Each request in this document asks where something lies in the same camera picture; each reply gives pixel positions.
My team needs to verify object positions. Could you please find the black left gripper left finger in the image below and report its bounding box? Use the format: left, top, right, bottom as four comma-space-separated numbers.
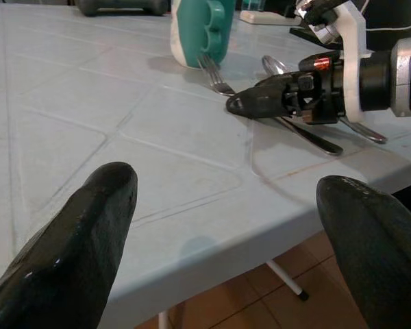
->
0, 162, 139, 329

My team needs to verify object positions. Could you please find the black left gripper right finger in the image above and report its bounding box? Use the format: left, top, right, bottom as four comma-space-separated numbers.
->
316, 175, 411, 329

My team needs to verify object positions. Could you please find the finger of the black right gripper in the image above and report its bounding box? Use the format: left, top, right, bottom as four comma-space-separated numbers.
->
254, 72, 301, 90
225, 84, 286, 120

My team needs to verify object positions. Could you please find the silver metal spoon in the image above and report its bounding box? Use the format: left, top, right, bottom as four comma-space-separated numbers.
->
261, 55, 388, 145

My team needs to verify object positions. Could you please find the silver metal fork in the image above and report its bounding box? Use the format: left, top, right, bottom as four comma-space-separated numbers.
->
197, 53, 345, 156

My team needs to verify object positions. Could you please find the white power strip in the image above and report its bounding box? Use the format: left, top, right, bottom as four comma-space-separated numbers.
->
239, 10, 303, 25

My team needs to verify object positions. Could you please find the teal transparent container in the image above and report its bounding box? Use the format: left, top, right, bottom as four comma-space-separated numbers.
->
235, 0, 262, 12

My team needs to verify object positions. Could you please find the teal and white plastic mug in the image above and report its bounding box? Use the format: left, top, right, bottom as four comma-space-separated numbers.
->
170, 0, 237, 70

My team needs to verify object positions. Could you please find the white table leg black foot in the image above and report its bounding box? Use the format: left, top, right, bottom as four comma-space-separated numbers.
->
265, 259, 310, 303

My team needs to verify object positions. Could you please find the dark grey bulky object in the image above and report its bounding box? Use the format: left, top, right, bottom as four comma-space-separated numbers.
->
76, 0, 173, 17

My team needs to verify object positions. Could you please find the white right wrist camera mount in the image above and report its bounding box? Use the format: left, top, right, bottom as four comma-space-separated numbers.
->
293, 0, 376, 123

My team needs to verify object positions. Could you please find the white thin cable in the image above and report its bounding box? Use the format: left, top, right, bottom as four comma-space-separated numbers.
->
358, 0, 411, 32

